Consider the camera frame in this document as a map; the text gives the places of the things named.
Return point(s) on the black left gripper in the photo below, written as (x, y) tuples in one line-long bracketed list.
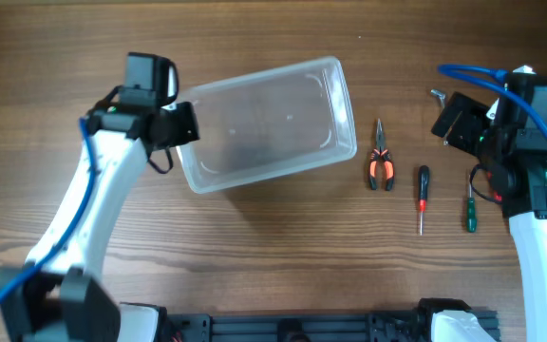
[(189, 127)]

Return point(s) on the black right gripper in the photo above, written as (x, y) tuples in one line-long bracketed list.
[(474, 113)]

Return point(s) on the silver metal hex wrench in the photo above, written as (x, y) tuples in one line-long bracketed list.
[(440, 96)]

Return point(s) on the black red screwdriver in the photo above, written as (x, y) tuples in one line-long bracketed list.
[(424, 176)]

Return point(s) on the green handled screwdriver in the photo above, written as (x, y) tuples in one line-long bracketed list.
[(471, 222)]

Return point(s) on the orange black needle-nose pliers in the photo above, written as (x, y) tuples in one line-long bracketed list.
[(380, 155)]

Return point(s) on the clear plastic container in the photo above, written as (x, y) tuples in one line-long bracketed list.
[(268, 124)]

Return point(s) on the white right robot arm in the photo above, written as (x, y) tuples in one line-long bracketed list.
[(525, 210)]

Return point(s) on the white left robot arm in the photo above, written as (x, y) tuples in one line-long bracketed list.
[(57, 294)]

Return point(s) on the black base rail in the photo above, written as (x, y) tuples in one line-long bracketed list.
[(378, 326)]

